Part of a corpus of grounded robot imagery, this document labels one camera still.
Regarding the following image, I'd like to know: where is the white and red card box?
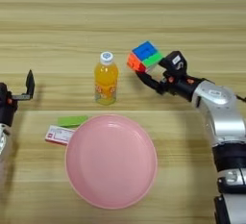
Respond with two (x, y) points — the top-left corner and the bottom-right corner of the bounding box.
(44, 124), (77, 147)

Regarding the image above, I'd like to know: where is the green rectangular block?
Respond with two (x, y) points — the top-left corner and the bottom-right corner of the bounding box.
(57, 114), (89, 128)

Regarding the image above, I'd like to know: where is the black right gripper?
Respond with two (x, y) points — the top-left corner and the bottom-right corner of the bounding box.
(135, 58), (207, 103)

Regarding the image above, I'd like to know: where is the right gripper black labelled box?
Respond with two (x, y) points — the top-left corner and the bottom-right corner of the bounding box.
(159, 50), (188, 79)

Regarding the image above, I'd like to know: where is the multicolour puzzle cube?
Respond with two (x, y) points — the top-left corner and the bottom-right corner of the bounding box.
(126, 40), (164, 74)

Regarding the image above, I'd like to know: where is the orange juice bottle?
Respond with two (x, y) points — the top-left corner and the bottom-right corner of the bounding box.
(93, 51), (120, 107)

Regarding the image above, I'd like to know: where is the pink round plate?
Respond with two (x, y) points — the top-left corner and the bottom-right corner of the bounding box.
(64, 113), (159, 211)

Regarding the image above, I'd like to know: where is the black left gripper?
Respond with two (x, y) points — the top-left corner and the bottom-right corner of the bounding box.
(0, 69), (36, 128)

